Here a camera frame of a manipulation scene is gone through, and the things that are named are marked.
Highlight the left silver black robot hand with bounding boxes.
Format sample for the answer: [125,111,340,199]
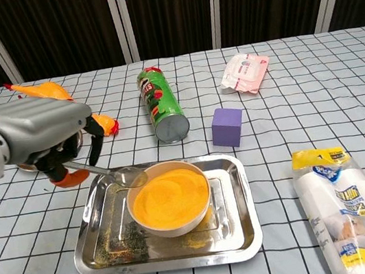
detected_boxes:
[0,89,113,199]

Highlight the clear plastic spoon metal handle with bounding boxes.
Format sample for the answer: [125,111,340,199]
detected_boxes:
[63,150,150,199]

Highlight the beige bowl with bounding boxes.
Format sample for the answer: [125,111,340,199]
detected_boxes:
[121,155,217,245]

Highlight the rectangular stainless steel tray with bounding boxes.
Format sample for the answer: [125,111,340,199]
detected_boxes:
[61,147,267,274]

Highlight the light blue checkered tablecloth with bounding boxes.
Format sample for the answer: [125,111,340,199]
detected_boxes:
[0,25,365,274]

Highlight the yellow rubber chicken toy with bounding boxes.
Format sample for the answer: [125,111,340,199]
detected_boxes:
[3,67,121,152]

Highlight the round stainless steel plate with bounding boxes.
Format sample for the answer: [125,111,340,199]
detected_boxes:
[12,130,87,175]

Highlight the green Pringles chips can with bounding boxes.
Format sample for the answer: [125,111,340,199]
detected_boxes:
[134,62,193,148]

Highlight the yellow powder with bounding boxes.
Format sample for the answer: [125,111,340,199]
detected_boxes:
[128,164,215,235]

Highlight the dark folding screen white frames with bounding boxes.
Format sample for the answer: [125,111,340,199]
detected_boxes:
[0,0,365,87]

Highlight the purple foam cube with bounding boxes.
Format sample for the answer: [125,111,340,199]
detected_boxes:
[207,104,248,151]

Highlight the pink wet wipes pack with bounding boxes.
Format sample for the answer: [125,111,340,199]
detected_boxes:
[215,48,275,100]

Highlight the white rolls plastic package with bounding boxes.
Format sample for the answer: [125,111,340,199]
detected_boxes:
[288,140,365,274]

